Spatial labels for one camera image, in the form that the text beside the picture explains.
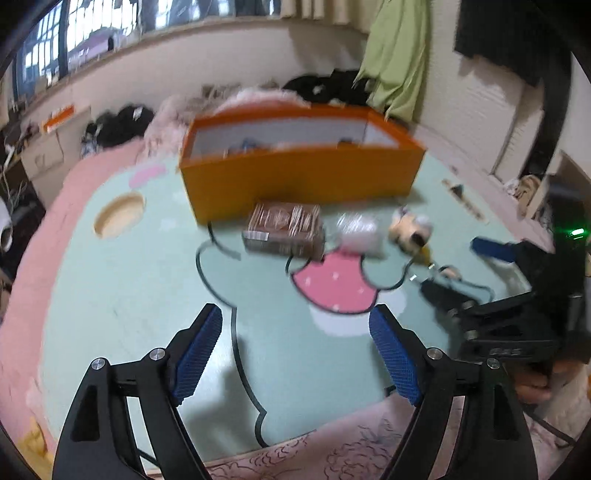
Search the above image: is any cartoon figurine toy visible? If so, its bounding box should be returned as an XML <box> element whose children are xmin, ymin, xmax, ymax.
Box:
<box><xmin>388</xmin><ymin>207</ymin><xmax>434</xmax><ymax>266</ymax></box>

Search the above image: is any clear plastic bag pink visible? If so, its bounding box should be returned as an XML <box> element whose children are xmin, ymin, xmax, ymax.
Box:
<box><xmin>335</xmin><ymin>212</ymin><xmax>386</xmax><ymax>258</ymax></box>

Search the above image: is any brown patterned card box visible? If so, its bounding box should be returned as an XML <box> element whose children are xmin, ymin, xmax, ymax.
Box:
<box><xmin>242</xmin><ymin>202</ymin><xmax>325</xmax><ymax>261</ymax></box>

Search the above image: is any green hanging cloth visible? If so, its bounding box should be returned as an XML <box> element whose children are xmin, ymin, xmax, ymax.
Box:
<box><xmin>356</xmin><ymin>0</ymin><xmax>430</xmax><ymax>123</ymax></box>

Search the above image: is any black clothes pile right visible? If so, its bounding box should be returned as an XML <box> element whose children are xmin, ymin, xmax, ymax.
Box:
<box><xmin>281</xmin><ymin>69</ymin><xmax>370</xmax><ymax>106</ymax></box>

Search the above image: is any black clothes pile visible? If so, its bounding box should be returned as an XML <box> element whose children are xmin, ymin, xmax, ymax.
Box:
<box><xmin>281</xmin><ymin>69</ymin><xmax>370</xmax><ymax>106</ymax></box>
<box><xmin>82</xmin><ymin>104</ymin><xmax>154</xmax><ymax>149</ymax></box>

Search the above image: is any orange cardboard box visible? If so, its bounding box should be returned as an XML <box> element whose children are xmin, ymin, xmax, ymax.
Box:
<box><xmin>178</xmin><ymin>105</ymin><xmax>425</xmax><ymax>224</ymax></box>

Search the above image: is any white drawer cabinet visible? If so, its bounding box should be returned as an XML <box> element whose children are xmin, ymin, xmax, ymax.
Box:
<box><xmin>21</xmin><ymin>106</ymin><xmax>92</xmax><ymax>209</ymax></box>

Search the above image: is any pink floral quilt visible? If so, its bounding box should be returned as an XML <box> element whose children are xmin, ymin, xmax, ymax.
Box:
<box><xmin>139</xmin><ymin>88</ymin><xmax>311</xmax><ymax>160</ymax></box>

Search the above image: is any black clothes pile left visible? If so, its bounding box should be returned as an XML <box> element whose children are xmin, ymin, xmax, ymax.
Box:
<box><xmin>82</xmin><ymin>104</ymin><xmax>154</xmax><ymax>149</ymax></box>

